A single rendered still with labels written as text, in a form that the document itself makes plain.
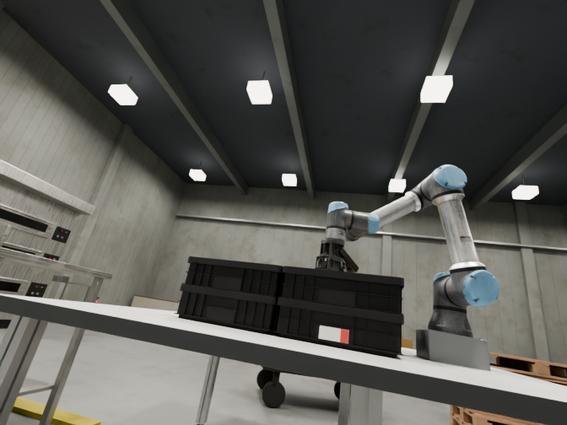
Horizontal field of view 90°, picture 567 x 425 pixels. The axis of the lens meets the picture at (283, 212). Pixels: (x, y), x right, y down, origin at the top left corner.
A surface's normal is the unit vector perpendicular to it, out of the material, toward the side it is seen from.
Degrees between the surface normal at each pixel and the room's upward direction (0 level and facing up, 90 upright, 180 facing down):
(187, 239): 90
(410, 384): 90
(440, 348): 90
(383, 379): 90
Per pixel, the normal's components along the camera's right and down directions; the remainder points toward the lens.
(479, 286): 0.06, -0.21
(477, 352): -0.18, -0.37
